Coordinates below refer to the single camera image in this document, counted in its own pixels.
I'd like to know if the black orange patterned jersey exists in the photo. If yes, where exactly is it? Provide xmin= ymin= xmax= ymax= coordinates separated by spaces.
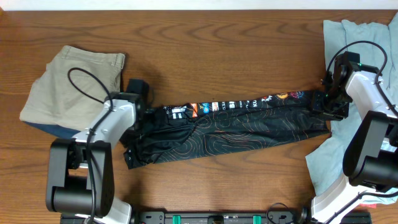
xmin=120 ymin=91 xmax=329 ymax=169

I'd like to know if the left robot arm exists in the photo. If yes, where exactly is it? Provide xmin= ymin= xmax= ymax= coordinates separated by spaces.
xmin=45 ymin=92 xmax=147 ymax=223

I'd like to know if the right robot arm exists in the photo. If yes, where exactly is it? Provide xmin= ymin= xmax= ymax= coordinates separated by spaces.
xmin=303 ymin=52 xmax=397 ymax=223

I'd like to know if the light blue t-shirt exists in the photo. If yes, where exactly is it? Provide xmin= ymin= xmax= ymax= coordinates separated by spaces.
xmin=305 ymin=16 xmax=397 ymax=196

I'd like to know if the folded navy garment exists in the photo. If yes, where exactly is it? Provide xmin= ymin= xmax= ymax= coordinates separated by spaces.
xmin=24 ymin=121 xmax=80 ymax=139

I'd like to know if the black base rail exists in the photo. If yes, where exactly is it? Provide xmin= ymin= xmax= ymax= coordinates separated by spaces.
xmin=59 ymin=210 xmax=373 ymax=224

